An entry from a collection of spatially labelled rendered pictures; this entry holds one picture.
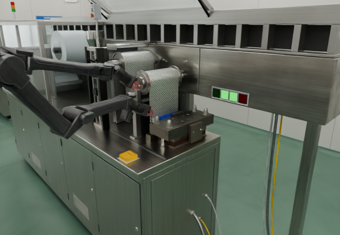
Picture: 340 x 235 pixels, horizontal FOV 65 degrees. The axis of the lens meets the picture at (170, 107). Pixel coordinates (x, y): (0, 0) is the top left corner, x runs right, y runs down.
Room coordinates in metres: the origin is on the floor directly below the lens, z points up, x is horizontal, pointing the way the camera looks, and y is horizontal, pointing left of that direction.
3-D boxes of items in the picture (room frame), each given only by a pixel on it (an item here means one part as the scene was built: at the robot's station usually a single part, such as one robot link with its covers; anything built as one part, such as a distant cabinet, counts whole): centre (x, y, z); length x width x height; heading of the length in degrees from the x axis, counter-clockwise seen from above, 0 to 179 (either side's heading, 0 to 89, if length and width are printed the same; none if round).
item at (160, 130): (1.53, -0.08, 1.00); 0.40 x 0.16 x 0.06; 134
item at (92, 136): (2.25, 0.78, 0.88); 2.52 x 0.66 x 0.04; 44
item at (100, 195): (2.26, 0.77, 0.43); 2.52 x 0.64 x 0.86; 44
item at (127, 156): (1.27, 0.22, 0.91); 0.07 x 0.07 x 0.02; 44
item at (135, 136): (1.54, 0.21, 1.05); 0.06 x 0.05 x 0.31; 134
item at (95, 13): (1.96, 0.52, 1.66); 0.07 x 0.07 x 0.10; 33
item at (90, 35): (2.14, 0.58, 1.50); 0.14 x 0.14 x 0.06
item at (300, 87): (2.32, 0.29, 1.29); 3.10 x 0.28 x 0.30; 44
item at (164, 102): (1.58, 0.03, 1.11); 0.23 x 0.01 x 0.18; 134
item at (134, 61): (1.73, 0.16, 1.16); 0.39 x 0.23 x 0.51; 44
